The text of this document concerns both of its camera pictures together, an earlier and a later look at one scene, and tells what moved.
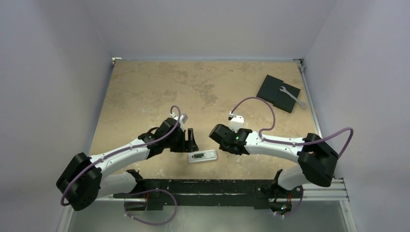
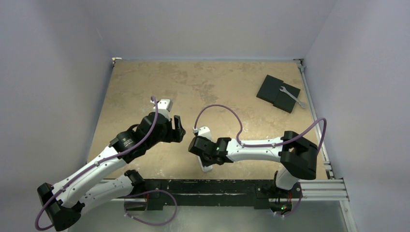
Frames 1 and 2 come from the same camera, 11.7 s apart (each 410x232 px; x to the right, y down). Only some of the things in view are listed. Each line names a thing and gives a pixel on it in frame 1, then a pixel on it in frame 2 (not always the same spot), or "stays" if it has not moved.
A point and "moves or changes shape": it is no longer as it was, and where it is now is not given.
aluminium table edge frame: x=336 y=193 stays
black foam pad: x=270 y=91 stays
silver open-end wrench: x=302 y=104 stays
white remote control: x=202 y=155 moves or changes shape
